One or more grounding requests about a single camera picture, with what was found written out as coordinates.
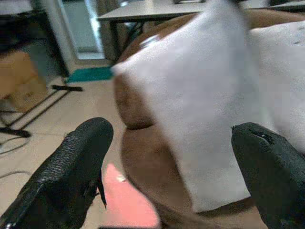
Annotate thin grey floor cable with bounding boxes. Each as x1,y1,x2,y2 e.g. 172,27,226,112
0,136,33,179

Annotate black metal floor stand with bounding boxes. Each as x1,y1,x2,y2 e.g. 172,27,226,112
0,83,84,138

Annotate teal floor mat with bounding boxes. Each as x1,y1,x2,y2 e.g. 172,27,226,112
63,66,115,84

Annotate pink pillow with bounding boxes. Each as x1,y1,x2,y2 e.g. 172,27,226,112
101,163,161,229

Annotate grey rectangular pillow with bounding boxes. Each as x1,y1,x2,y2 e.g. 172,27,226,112
247,21,305,154
110,0,261,213

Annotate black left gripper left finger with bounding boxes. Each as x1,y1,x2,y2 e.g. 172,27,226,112
0,116,114,229

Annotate brown velvet round sofa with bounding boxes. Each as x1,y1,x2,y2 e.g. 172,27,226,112
113,9,305,229

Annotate white table black legs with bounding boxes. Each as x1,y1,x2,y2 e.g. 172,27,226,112
97,0,305,62

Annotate glass door white frame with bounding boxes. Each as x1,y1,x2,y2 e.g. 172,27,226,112
47,0,106,61

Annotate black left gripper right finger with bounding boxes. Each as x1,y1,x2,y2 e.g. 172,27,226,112
231,122,305,229

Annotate brown cardboard box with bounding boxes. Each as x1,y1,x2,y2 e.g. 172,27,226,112
0,51,47,113

